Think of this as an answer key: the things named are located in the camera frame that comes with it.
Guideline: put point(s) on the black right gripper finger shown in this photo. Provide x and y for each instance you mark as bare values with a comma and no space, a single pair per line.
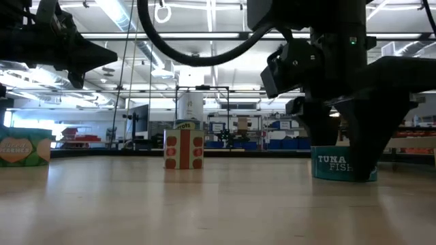
371,129
316,126

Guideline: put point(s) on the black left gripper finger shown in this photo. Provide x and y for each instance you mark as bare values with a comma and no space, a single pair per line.
95,54

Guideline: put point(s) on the teal tuna fish can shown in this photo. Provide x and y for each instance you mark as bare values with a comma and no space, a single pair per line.
330,163

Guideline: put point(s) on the green box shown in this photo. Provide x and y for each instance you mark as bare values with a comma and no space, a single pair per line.
24,148

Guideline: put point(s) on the yellow carrots can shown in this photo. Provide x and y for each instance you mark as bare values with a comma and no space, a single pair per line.
185,125

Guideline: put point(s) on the white box with tomatoes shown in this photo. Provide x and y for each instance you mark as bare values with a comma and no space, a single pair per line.
184,149

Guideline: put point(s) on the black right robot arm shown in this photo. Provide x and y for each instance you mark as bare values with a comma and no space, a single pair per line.
306,13

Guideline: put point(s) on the blue storage bin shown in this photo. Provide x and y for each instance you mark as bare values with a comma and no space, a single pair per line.
214,144
250,145
274,144
290,144

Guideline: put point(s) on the blue box with white label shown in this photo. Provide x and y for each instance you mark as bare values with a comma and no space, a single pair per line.
276,125

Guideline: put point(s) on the cardboard box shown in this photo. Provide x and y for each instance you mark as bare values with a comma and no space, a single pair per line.
243,124

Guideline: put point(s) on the dark monitor screen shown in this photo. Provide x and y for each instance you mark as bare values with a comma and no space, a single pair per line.
140,119

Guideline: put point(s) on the red plastic bins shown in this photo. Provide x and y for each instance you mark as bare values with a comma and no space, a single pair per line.
85,137

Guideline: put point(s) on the blue white sign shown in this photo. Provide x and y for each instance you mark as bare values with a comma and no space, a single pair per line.
217,127

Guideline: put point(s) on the white cylinder column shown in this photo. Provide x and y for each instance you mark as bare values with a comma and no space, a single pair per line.
190,107

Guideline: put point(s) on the black beam with light strips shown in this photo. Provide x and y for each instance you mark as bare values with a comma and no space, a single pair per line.
204,35

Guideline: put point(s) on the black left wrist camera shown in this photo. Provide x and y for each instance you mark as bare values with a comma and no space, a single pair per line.
76,80

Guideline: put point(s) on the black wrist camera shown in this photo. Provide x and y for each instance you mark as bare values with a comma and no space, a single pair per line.
282,75
76,80

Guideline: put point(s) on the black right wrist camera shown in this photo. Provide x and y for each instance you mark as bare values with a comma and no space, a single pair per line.
282,75

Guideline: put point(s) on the black table edge rail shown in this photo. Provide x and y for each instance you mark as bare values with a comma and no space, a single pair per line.
102,154

